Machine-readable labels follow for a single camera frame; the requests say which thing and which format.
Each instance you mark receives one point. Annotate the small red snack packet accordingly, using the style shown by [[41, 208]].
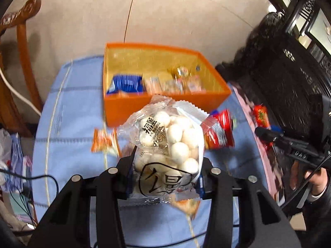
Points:
[[261, 116]]

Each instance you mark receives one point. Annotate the blue snack packet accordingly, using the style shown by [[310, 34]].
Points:
[[125, 84]]

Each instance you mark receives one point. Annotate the clear packet of white balls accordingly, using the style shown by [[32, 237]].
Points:
[[175, 134]]

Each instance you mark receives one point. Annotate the person's right hand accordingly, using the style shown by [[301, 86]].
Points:
[[316, 179]]

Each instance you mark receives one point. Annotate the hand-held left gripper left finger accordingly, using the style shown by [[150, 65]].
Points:
[[121, 170]]

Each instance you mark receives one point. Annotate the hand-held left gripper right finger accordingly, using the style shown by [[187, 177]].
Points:
[[206, 178]]

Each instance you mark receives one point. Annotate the orange white cracker packet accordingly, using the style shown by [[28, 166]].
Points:
[[152, 84]]

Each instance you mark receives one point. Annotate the pink cloth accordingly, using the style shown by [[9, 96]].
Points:
[[243, 108]]

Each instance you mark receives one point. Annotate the dark carved wooden furniture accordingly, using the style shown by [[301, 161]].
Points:
[[271, 82]]

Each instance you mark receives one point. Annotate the orange cardboard box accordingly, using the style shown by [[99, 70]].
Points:
[[121, 108]]

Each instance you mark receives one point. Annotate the blue striped blanket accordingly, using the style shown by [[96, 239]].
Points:
[[77, 124]]

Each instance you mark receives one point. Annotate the red chips packet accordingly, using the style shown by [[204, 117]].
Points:
[[219, 134]]

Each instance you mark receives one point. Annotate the person's right forearm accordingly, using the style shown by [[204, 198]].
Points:
[[320, 211]]

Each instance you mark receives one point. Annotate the carved wooden chair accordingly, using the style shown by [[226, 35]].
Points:
[[25, 56]]

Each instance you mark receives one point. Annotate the orange snack packet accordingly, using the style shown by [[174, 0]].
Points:
[[103, 142], [186, 206]]

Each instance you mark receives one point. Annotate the white plastic bag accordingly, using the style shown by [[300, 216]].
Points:
[[4, 147]]

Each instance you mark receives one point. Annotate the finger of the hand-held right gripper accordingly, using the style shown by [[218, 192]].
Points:
[[274, 139], [276, 129]]

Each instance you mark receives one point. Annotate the clear biscuit packet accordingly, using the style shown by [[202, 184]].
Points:
[[196, 82]]

